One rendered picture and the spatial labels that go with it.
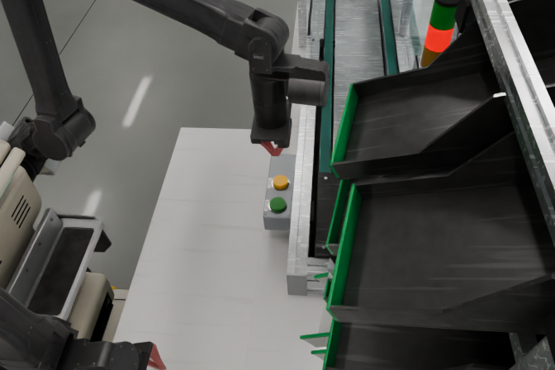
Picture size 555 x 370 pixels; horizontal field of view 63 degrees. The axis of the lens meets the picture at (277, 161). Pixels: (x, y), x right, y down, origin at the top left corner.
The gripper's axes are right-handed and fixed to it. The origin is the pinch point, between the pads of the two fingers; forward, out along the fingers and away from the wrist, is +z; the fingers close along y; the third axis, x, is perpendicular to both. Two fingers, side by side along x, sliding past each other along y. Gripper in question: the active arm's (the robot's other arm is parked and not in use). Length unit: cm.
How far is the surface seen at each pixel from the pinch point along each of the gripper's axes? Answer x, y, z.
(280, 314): -0.3, -17.1, 37.0
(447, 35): -32.6, 21.7, -11.6
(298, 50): 2, 84, 37
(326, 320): -10.8, -23.2, 22.8
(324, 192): -9.5, 10.4, 26.2
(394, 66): -30, 64, 29
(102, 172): 114, 90, 122
